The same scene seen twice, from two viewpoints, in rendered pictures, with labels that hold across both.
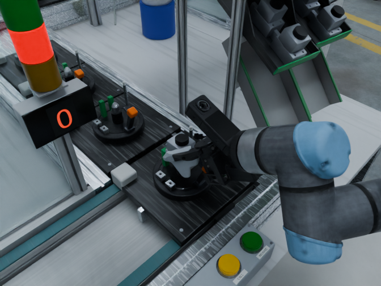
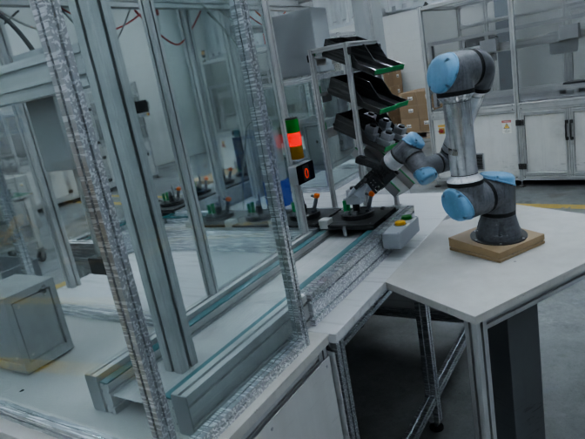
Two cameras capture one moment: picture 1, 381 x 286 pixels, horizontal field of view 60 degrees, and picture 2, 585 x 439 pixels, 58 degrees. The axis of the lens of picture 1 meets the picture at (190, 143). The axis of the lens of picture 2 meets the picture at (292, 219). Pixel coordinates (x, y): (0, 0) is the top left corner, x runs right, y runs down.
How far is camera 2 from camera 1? 1.65 m
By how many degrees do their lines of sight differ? 30
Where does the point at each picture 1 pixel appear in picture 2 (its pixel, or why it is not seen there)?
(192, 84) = not seen: hidden behind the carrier
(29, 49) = (298, 138)
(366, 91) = not seen: hidden behind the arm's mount
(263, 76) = not seen: hidden behind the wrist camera
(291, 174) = (407, 151)
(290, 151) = (403, 144)
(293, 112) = (401, 182)
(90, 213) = (317, 239)
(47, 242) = (303, 248)
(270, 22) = (373, 133)
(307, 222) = (419, 163)
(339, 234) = (433, 165)
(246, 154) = (388, 158)
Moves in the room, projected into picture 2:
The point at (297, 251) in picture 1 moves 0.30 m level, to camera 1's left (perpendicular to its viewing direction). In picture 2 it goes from (421, 175) to (342, 192)
